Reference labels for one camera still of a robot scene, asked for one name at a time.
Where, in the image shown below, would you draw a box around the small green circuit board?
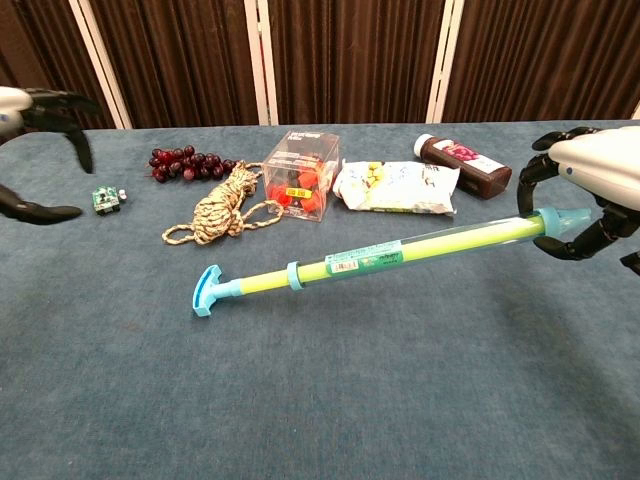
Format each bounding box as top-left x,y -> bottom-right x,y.
91,184 -> 128,217

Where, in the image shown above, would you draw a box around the beige braided rope coil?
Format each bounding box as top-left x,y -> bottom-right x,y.
161,160 -> 285,247

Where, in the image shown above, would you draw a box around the clear plastic box orange items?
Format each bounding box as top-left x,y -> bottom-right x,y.
262,130 -> 343,222

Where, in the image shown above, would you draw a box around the blue yellow water pump toy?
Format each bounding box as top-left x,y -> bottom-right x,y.
191,214 -> 545,319

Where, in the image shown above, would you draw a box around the brown curtain screen panel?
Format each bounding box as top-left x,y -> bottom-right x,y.
427,0 -> 640,131
68,0 -> 271,130
244,0 -> 456,126
0,0 -> 132,146

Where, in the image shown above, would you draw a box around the blue velvet table cloth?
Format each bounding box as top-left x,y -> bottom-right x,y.
0,118 -> 640,480

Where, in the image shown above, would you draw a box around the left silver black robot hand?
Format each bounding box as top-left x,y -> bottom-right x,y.
0,87 -> 100,225

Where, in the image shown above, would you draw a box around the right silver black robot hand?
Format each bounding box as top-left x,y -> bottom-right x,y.
518,125 -> 640,276

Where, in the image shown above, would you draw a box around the dark brown juice bottle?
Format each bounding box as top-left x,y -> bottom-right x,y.
413,133 -> 513,201

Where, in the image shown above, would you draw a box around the white snack bag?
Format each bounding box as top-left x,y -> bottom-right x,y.
332,159 -> 461,219

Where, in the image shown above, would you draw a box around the dark red grape bunch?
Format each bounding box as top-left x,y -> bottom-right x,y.
147,144 -> 237,184

